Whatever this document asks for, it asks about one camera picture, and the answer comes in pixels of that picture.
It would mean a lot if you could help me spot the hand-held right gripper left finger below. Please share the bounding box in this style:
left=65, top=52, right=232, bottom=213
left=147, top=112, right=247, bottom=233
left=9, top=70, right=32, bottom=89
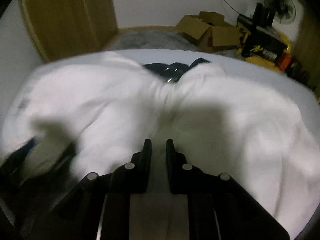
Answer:
left=21, top=139, right=152, bottom=240

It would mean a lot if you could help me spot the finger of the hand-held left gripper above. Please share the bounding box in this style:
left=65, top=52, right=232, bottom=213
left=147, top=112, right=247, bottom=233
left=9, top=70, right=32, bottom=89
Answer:
left=11, top=136, right=42, bottom=163
left=42, top=142, right=77, bottom=178

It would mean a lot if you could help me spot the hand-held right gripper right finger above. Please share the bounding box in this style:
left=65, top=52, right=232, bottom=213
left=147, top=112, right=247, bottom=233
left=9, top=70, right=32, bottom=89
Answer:
left=166, top=139, right=291, bottom=240

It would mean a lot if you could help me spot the white zip-up jacket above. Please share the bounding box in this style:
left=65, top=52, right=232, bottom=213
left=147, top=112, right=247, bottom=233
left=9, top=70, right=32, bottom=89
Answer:
left=1, top=51, right=320, bottom=230

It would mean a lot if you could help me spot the grey floor mat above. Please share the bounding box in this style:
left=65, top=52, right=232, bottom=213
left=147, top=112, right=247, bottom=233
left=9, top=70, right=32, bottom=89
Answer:
left=109, top=29, right=198, bottom=53

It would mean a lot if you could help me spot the wooden wardrobe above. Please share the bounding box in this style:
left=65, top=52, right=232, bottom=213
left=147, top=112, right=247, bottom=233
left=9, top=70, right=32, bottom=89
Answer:
left=19, top=0, right=118, bottom=62

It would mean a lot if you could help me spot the open cardboard box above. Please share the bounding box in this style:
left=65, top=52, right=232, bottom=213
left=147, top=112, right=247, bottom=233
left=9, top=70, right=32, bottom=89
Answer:
left=199, top=11, right=241, bottom=53
left=176, top=15, right=212, bottom=47

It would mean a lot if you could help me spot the black and yellow box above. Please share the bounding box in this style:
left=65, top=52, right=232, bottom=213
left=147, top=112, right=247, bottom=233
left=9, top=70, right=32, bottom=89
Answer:
left=236, top=14, right=293, bottom=67

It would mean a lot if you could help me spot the orange box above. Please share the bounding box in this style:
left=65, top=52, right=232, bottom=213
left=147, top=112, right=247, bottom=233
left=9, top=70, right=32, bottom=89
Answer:
left=276, top=54, right=293, bottom=72

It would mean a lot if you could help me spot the dark bags pile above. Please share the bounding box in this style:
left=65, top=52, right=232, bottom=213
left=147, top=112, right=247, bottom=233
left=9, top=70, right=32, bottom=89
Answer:
left=287, top=59, right=316, bottom=92

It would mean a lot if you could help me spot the yellow helmet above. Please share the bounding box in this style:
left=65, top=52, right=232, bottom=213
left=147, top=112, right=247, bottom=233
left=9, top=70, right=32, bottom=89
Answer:
left=279, top=34, right=293, bottom=54

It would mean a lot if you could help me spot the black cylinder flask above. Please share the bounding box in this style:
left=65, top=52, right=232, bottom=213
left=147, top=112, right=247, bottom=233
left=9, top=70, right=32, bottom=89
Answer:
left=253, top=3, right=265, bottom=27

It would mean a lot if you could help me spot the black electric fan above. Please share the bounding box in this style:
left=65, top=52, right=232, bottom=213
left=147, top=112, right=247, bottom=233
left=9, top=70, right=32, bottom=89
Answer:
left=263, top=0, right=297, bottom=26

